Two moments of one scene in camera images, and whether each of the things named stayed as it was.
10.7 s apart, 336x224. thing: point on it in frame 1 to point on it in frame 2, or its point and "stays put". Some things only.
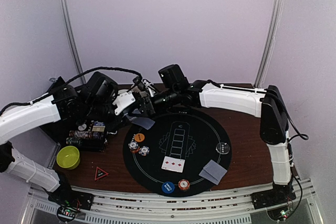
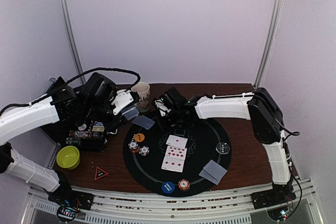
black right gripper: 148,104 to 168,116
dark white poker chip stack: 144,150 stays put
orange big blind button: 139,137 stays put
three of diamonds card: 173,164 stays put
